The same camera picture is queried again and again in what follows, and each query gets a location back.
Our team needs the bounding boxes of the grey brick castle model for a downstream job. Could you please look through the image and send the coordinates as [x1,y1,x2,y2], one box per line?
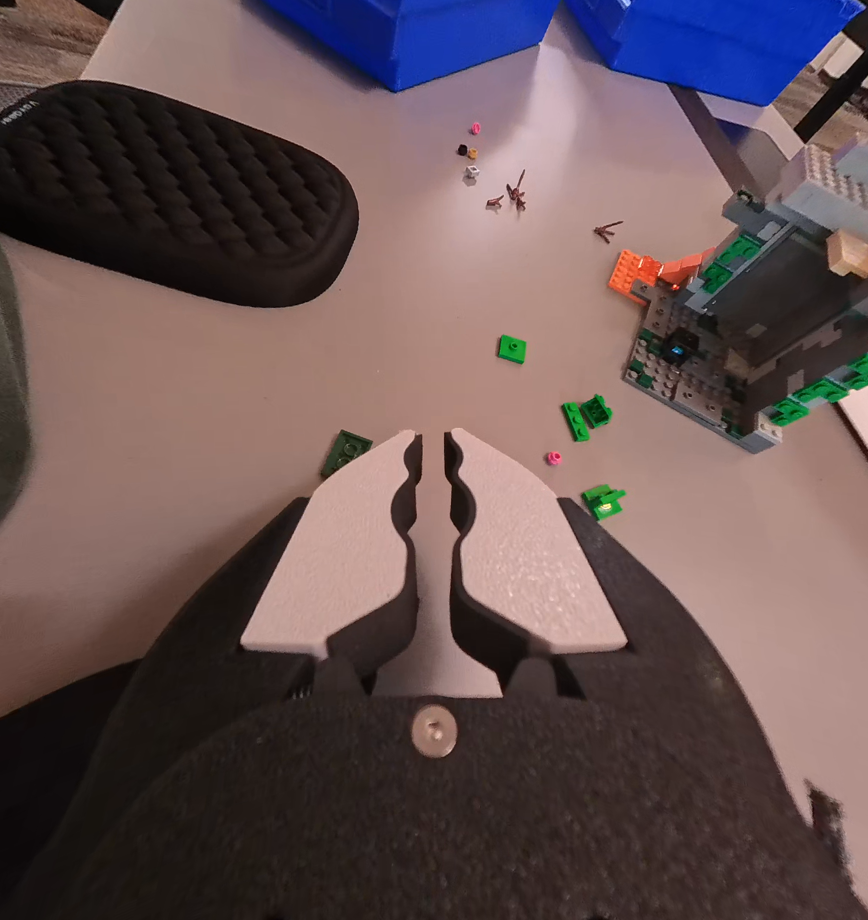
[608,133,868,455]

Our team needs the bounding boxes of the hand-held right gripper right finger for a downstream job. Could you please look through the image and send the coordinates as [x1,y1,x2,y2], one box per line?
[443,427,629,684]

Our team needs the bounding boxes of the black table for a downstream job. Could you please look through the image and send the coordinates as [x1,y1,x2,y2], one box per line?
[793,0,868,145]

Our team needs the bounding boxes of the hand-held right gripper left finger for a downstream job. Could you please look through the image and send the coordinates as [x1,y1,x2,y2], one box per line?
[240,429,424,675]

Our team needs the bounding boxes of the dark green plate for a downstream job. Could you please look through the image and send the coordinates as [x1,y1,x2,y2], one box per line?
[319,429,374,480]

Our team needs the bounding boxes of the green bracket with peg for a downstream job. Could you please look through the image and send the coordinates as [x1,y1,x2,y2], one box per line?
[582,485,627,521]

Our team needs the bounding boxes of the black padded wrist rest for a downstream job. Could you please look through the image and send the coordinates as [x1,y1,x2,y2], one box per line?
[0,80,360,309]

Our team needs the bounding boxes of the blue plastic bin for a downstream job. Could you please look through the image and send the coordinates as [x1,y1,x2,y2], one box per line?
[261,0,560,93]
[563,0,866,107]

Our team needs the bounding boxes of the grey desk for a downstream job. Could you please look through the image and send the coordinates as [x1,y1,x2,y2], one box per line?
[0,0,868,920]

